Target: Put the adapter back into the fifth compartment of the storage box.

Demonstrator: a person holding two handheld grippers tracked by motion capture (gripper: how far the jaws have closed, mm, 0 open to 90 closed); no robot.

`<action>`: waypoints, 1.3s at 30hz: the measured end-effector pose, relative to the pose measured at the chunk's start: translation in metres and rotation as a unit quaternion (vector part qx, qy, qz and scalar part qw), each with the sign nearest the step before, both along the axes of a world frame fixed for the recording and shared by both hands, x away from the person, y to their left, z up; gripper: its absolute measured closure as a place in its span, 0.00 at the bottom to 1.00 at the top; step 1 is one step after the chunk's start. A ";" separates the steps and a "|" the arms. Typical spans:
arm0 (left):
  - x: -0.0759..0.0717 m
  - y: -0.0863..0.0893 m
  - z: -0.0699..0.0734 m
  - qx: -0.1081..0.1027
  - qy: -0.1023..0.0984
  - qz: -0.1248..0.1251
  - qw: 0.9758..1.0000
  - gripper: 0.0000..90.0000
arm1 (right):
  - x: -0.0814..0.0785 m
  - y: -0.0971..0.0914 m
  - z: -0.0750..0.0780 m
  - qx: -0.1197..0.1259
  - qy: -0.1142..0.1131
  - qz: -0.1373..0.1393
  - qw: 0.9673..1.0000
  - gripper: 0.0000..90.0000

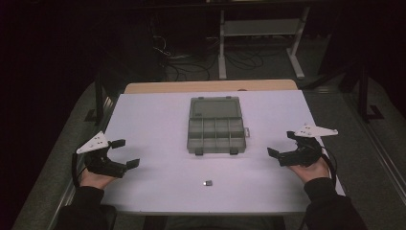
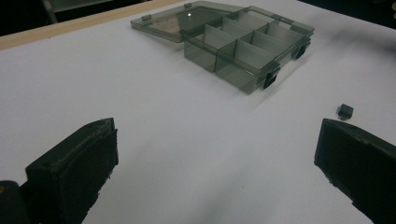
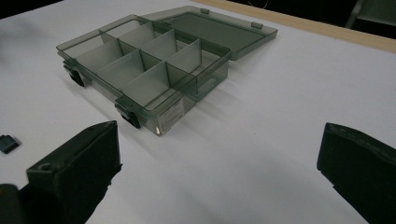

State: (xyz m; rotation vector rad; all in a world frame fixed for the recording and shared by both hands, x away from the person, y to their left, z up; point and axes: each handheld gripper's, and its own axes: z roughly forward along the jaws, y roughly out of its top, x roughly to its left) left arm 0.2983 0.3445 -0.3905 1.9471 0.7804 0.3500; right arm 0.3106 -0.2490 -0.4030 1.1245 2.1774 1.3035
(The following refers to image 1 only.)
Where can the black metal stand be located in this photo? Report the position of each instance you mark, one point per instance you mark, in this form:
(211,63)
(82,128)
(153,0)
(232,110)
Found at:
(364,96)

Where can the white metal stand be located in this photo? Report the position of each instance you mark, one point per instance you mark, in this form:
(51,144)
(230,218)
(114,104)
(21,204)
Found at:
(260,28)

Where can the grey plastic compartment box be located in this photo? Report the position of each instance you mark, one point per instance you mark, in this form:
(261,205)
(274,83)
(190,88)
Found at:
(216,134)

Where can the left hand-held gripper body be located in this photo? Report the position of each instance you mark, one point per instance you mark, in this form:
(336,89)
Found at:
(99,164)

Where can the small grey metal part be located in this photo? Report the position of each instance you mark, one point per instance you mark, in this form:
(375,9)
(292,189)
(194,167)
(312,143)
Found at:
(208,183)

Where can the person's right hand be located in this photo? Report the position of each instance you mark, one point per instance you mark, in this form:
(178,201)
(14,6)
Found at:
(312,173)

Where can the black metal frame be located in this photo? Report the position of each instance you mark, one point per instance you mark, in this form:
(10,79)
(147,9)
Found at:
(99,96)

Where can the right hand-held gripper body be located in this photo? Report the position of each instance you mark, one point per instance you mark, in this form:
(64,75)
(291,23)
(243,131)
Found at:
(303,156)

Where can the person's left hand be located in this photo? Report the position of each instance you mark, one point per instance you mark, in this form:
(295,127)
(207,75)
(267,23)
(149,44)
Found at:
(94,180)

